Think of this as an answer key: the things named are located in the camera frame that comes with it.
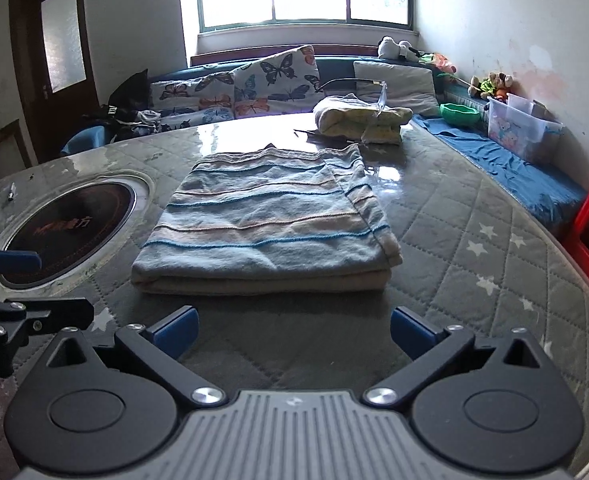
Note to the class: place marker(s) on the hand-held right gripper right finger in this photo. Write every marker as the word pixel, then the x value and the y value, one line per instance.
pixel 414 332

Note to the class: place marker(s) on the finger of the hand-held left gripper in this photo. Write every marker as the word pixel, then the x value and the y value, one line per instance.
pixel 12 261
pixel 49 312

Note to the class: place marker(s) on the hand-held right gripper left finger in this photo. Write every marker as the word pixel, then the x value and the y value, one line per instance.
pixel 177 331

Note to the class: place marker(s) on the striped blue beige towel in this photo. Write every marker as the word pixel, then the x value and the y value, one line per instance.
pixel 264 215

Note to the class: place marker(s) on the round black induction cooker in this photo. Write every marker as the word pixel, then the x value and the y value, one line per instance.
pixel 69 232

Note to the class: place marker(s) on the dark wooden sideboard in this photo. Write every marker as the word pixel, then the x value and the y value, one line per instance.
pixel 9 150

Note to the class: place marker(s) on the blue chair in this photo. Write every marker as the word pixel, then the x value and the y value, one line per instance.
pixel 87 141

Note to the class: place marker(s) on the blue cloth sheet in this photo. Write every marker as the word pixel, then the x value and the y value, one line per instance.
pixel 504 170

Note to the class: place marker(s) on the black bag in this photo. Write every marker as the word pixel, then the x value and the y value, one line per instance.
pixel 127 97

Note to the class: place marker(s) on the dark wooden glazed door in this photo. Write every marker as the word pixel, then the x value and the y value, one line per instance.
pixel 59 50

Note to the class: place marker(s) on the green plastic bowl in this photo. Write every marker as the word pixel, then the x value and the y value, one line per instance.
pixel 458 114

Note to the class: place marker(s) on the yellow blanket in plastic bag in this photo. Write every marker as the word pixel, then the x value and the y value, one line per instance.
pixel 349 117

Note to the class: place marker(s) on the clear plastic storage box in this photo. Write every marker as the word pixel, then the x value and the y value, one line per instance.
pixel 519 127

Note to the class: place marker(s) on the long butterfly print cushion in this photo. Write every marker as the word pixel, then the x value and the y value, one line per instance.
pixel 194 97

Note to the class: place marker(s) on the grey cushion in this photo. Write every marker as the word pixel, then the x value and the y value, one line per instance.
pixel 399 87

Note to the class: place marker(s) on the brown plush toys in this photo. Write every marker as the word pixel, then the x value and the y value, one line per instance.
pixel 491 85

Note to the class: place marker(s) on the square butterfly print cushion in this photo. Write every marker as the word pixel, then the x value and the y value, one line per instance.
pixel 279 82

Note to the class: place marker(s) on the pink orange plush toy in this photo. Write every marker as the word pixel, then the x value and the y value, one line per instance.
pixel 443 62

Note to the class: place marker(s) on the blue sofa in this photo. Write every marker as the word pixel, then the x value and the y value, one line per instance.
pixel 334 67

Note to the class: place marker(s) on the white plush toy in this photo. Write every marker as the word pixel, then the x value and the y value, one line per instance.
pixel 392 47

